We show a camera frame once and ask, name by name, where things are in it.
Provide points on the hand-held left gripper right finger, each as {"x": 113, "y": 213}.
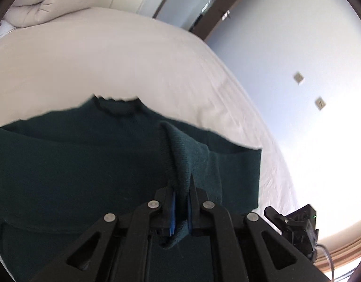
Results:
{"x": 190, "y": 211}

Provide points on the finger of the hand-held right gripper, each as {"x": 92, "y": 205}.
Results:
{"x": 274, "y": 216}

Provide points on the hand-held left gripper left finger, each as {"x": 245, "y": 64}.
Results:
{"x": 172, "y": 214}

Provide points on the dark green knit sweater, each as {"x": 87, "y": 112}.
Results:
{"x": 66, "y": 167}

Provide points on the bed with beige sheet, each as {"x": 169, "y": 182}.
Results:
{"x": 110, "y": 53}

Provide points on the dark brown door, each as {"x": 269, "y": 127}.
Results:
{"x": 221, "y": 8}

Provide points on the folded beige duvet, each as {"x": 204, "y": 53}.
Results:
{"x": 51, "y": 3}

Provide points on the small white pillow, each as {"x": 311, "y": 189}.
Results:
{"x": 3, "y": 30}

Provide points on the beige wall socket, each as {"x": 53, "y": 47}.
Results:
{"x": 299, "y": 78}
{"x": 320, "y": 103}

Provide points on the dark brown door frame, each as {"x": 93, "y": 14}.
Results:
{"x": 160, "y": 8}

